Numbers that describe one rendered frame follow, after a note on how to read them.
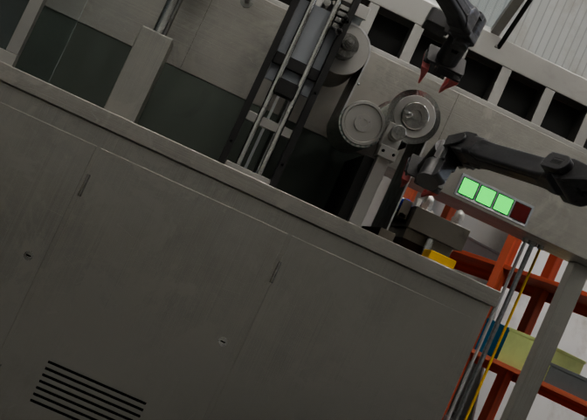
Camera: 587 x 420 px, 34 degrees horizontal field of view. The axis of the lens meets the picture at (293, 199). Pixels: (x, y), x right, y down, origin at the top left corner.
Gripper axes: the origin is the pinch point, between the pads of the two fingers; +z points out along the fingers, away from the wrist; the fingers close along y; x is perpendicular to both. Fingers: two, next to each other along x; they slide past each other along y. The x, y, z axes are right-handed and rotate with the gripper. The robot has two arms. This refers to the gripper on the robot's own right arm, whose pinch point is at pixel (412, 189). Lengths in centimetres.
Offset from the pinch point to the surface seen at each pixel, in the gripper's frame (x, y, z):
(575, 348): 217, 247, 368
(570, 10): 409, 142, 252
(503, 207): 32, 37, 30
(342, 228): -25.2, -15.4, -7.3
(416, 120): 19.9, -4.9, -1.9
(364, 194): -2.3, -10.0, 7.8
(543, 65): 71, 31, 7
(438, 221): -0.4, 11.3, 7.4
